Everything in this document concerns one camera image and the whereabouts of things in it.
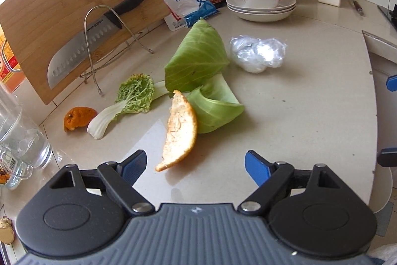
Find wire rack stand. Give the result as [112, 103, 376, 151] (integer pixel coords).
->
[80, 5, 155, 96]

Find large green cabbage leaf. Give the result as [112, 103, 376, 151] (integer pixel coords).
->
[164, 19, 230, 92]

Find napa cabbage leaf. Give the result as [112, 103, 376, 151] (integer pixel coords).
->
[87, 73, 169, 140]

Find orange peel piece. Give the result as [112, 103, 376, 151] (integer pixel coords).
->
[63, 107, 98, 131]

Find metal spatula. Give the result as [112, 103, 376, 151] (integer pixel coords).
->
[342, 0, 365, 17]

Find clear glass jug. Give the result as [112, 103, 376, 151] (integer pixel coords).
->
[1, 85, 53, 190]

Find curled green cabbage leaf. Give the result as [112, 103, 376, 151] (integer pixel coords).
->
[187, 73, 244, 134]

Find blue white salt bag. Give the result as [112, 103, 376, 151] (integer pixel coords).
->
[164, 0, 219, 31]

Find long orange peel strip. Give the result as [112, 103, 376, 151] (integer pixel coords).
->
[155, 90, 198, 172]

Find bamboo cutting board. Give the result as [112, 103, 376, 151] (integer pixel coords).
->
[0, 0, 172, 106]

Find stacked white plates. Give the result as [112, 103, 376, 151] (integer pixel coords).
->
[227, 0, 297, 23]

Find black gas stove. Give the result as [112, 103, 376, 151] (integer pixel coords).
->
[377, 4, 397, 30]

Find black handled kitchen knife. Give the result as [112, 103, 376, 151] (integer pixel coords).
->
[47, 0, 145, 89]

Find clear plastic bag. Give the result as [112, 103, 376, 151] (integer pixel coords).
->
[230, 35, 287, 74]

